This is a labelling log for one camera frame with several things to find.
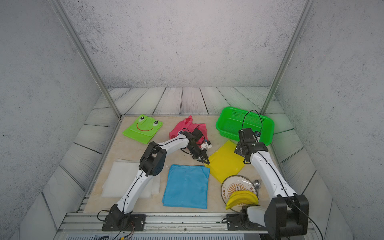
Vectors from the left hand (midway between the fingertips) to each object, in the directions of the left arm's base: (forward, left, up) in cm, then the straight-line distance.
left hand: (210, 164), depth 93 cm
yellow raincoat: (+1, -9, -1) cm, 9 cm away
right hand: (0, -20, +14) cm, 25 cm away
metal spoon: (-13, -25, 0) cm, 28 cm away
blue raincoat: (-13, +15, -2) cm, 19 cm away
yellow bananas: (-21, -13, +5) cm, 26 cm away
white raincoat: (-5, +53, -1) cm, 53 cm away
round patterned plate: (-12, -13, 0) cm, 18 cm away
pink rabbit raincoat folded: (+31, +15, +1) cm, 34 cm away
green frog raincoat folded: (+29, +47, 0) cm, 55 cm away
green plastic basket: (+37, -19, -1) cm, 42 cm away
